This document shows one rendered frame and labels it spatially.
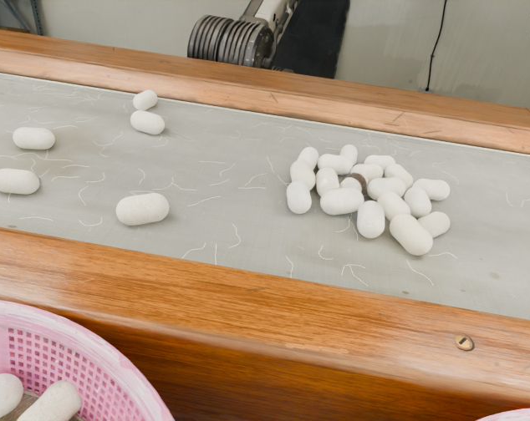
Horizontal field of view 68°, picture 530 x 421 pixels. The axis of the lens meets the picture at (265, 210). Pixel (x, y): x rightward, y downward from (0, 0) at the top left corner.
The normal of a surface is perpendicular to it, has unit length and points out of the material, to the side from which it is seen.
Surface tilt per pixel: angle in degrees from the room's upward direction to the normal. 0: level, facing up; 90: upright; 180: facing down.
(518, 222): 0
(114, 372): 75
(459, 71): 90
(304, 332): 0
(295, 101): 45
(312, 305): 0
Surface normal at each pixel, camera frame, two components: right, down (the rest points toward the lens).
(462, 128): -0.02, -0.18
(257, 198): 0.11, -0.81
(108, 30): -0.16, 0.57
